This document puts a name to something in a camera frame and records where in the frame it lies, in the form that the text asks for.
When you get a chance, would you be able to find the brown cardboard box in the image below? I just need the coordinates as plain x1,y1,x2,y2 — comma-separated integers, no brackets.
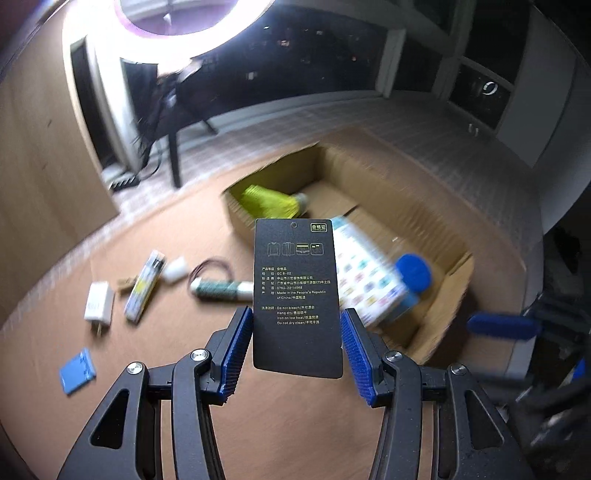
222,141,474,364

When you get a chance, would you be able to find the black paper tag card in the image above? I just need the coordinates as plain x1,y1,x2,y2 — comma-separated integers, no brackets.
252,218,344,379

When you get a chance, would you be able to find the white charger plug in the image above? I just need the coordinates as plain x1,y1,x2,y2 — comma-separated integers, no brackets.
83,281,114,336

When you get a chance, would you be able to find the blue plastic phone stand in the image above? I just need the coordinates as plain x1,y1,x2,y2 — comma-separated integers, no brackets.
59,348,96,395

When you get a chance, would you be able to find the light wood headboard panel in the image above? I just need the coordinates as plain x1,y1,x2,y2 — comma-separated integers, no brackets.
1,2,118,320

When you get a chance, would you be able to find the white eraser block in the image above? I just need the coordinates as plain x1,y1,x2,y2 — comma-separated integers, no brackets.
160,256,189,285

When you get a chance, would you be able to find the white patterned cream tube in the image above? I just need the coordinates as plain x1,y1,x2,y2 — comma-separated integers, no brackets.
123,250,165,324

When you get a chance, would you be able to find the dark red hair tie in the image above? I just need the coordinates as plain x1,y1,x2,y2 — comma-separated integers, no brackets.
187,257,236,296

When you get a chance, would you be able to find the ring light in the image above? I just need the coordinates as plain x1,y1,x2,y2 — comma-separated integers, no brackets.
62,0,279,75

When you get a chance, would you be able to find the white lotion bottle blue cap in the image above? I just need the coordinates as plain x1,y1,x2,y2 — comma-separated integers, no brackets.
379,253,433,326

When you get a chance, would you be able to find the patterned tissue pack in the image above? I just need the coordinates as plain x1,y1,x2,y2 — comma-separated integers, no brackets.
332,216,403,328

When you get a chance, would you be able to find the yellow plastic shuttlecock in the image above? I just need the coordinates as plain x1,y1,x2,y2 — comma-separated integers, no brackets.
229,185,310,219

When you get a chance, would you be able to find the black floor power strip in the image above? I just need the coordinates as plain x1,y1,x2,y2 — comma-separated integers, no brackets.
109,175,140,193

